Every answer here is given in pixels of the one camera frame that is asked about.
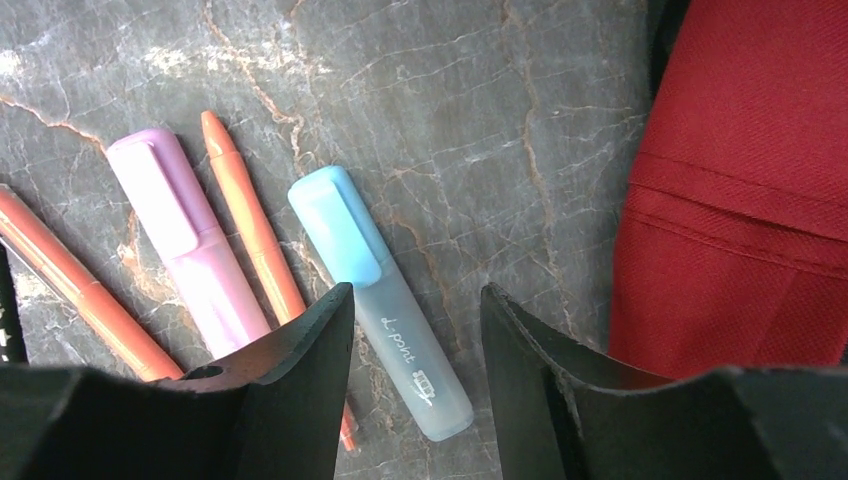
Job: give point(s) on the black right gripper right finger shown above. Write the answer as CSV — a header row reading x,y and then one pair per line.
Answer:
x,y
565,411

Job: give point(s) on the red student backpack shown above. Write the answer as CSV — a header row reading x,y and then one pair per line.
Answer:
x,y
732,246

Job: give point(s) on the pink highlighter pen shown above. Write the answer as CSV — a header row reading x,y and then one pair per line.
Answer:
x,y
158,180

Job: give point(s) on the orange pen upper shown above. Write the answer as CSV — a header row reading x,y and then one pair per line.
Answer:
x,y
261,244

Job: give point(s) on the blue highlighter pen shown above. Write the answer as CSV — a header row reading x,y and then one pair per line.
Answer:
x,y
352,249

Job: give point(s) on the orange pen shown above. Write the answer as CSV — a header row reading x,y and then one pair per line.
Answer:
x,y
47,257
261,244

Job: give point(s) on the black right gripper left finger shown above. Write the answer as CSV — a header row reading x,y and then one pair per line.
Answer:
x,y
271,410

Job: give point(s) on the orange pen lower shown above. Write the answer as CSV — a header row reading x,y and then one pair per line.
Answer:
x,y
47,257

